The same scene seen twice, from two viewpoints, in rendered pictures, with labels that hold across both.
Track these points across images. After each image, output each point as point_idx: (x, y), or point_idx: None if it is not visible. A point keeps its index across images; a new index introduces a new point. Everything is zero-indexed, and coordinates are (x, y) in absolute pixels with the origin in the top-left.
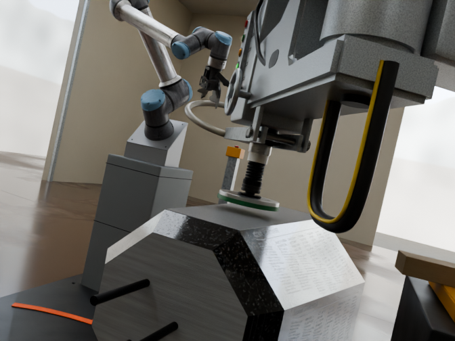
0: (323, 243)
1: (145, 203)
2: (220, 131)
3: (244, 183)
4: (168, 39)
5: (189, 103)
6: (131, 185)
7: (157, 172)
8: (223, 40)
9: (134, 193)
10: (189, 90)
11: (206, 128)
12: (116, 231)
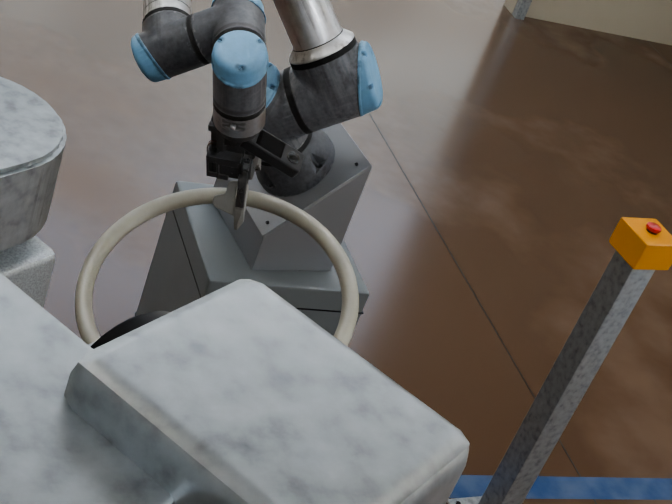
0: None
1: None
2: (86, 342)
3: None
4: (143, 14)
5: (150, 203)
6: (176, 285)
7: (202, 290)
8: (220, 72)
9: (175, 306)
10: (358, 88)
11: (75, 315)
12: None
